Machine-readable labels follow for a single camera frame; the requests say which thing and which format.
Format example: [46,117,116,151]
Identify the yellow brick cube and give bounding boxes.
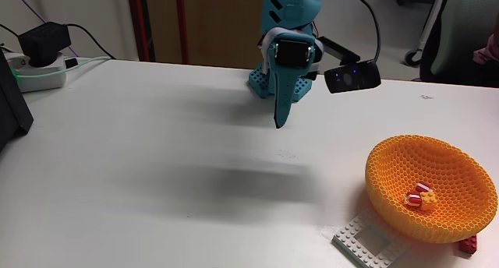
[419,189,437,211]

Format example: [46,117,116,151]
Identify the orange honeycomb bowl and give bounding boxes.
[364,134,499,245]

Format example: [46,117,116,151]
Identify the black webcam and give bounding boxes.
[316,35,382,94]

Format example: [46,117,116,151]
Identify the brown wooden cabinet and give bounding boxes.
[126,0,274,70]

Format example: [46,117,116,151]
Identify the white stand with caster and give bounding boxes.
[404,0,449,68]

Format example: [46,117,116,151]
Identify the grey brick baseplate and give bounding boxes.
[331,207,414,268]

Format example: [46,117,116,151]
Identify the dark office chair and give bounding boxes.
[419,0,499,89]

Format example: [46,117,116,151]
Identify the red brick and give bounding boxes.
[458,234,478,256]

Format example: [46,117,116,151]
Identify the white power strip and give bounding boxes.
[3,51,68,93]

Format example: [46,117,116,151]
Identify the black power adapter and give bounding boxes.
[17,21,73,68]

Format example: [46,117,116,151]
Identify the black box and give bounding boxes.
[0,49,35,152]

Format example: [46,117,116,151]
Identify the white tape strap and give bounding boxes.
[257,26,324,75]

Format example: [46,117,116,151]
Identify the black webcam cable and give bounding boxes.
[342,0,382,62]

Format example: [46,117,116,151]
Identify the green cable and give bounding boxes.
[11,55,114,80]

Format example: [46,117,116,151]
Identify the black adapter cable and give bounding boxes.
[64,23,117,61]

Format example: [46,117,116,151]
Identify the purple cable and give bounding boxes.
[10,0,79,58]

